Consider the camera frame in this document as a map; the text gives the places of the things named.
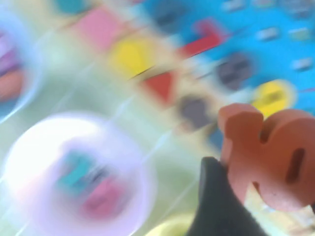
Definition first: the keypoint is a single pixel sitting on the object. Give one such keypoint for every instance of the teal number two piece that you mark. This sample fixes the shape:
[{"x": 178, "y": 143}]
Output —
[{"x": 76, "y": 172}]

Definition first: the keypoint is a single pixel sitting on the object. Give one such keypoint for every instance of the pink number five piece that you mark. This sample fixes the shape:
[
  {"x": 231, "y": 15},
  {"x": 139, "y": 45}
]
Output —
[{"x": 103, "y": 199}]

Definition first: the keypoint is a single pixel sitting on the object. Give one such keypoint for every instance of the teal heart piece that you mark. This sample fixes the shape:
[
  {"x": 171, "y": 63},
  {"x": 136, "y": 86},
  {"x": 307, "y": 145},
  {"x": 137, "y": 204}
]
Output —
[{"x": 71, "y": 5}]

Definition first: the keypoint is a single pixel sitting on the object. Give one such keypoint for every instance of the light pink plastic bowl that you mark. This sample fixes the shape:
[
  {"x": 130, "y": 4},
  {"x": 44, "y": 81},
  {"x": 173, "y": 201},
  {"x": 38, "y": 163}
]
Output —
[{"x": 37, "y": 147}]

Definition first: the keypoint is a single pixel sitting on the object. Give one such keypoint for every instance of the light blue plastic bowl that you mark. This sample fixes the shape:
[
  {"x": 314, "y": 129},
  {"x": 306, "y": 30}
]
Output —
[{"x": 32, "y": 73}]

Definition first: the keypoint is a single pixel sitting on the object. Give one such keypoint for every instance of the dark blue number six piece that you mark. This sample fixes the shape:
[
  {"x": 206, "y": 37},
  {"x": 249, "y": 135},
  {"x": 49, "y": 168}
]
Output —
[{"x": 169, "y": 14}]

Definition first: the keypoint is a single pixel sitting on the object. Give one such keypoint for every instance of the light yellow plastic bowl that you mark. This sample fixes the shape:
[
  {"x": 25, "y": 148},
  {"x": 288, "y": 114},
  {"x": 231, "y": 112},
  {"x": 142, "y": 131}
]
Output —
[{"x": 169, "y": 226}]

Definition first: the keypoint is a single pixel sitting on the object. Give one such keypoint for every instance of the red triangle piece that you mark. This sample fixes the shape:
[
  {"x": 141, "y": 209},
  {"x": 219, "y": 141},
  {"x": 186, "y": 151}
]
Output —
[{"x": 162, "y": 86}]

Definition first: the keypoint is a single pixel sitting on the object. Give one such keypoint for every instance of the yellow pentagon piece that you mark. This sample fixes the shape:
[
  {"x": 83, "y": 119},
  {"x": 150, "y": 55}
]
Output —
[{"x": 130, "y": 59}]

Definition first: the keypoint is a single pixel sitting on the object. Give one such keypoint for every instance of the red number seven piece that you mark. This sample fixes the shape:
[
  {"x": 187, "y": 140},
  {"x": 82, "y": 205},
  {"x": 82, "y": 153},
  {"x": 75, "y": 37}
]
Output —
[{"x": 204, "y": 41}]

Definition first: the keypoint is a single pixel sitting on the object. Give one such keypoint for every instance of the green checked tablecloth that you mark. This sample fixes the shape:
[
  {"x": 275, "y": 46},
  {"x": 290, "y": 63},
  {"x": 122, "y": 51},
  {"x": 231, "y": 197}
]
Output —
[{"x": 81, "y": 98}]

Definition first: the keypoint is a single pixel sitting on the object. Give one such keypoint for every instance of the dark blue square piece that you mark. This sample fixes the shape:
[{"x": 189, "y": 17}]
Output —
[{"x": 215, "y": 137}]

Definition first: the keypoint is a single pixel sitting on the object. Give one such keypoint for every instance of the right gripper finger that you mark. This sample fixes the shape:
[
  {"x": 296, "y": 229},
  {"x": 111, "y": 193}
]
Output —
[{"x": 216, "y": 209}]

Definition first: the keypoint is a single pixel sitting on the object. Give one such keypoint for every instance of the pink trapezoid piece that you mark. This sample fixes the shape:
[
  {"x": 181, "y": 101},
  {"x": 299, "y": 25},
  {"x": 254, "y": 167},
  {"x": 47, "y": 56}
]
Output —
[{"x": 98, "y": 27}]

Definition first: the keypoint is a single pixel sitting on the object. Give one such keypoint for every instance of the yellow number nine piece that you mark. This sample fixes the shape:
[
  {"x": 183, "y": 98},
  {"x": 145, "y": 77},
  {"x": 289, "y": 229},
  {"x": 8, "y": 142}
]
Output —
[{"x": 270, "y": 96}]

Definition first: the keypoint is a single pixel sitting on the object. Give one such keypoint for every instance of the blue wooden puzzle board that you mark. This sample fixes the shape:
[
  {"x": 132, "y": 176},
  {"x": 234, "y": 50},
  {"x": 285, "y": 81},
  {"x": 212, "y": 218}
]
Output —
[{"x": 270, "y": 56}]

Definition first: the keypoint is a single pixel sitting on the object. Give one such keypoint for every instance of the orange number ten piece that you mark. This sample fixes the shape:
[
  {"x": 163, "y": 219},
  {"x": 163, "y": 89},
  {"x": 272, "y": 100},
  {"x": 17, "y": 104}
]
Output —
[{"x": 246, "y": 147}]

